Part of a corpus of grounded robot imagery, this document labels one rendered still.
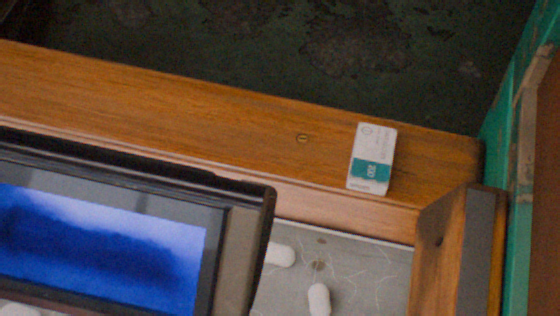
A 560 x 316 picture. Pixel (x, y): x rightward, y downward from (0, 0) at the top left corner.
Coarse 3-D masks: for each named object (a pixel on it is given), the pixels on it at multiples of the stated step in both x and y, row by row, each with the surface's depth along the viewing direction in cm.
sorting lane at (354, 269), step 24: (288, 240) 76; (312, 240) 76; (336, 240) 76; (360, 240) 77; (264, 264) 75; (312, 264) 75; (336, 264) 75; (360, 264) 75; (384, 264) 75; (408, 264) 76; (264, 288) 73; (288, 288) 73; (336, 288) 74; (360, 288) 74; (384, 288) 74; (408, 288) 74; (48, 312) 71; (264, 312) 72; (288, 312) 72; (336, 312) 72; (360, 312) 73; (384, 312) 73
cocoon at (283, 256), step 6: (270, 246) 73; (276, 246) 74; (282, 246) 74; (288, 246) 74; (270, 252) 73; (276, 252) 73; (282, 252) 73; (288, 252) 73; (294, 252) 74; (270, 258) 73; (276, 258) 73; (282, 258) 73; (288, 258) 73; (294, 258) 74; (276, 264) 74; (282, 264) 73; (288, 264) 73
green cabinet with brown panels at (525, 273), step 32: (544, 0) 68; (544, 32) 66; (544, 64) 68; (512, 96) 74; (544, 96) 67; (512, 128) 71; (544, 128) 65; (512, 160) 68; (544, 160) 63; (512, 192) 66; (544, 192) 61; (512, 224) 64; (544, 224) 59; (512, 256) 61; (544, 256) 58; (512, 288) 60; (544, 288) 56
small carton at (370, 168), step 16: (368, 128) 78; (384, 128) 78; (368, 144) 77; (384, 144) 77; (352, 160) 76; (368, 160) 76; (384, 160) 76; (352, 176) 75; (368, 176) 75; (384, 176) 75; (368, 192) 76; (384, 192) 76
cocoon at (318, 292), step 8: (312, 288) 72; (320, 288) 72; (312, 296) 72; (320, 296) 71; (328, 296) 72; (312, 304) 71; (320, 304) 71; (328, 304) 71; (312, 312) 71; (320, 312) 71; (328, 312) 71
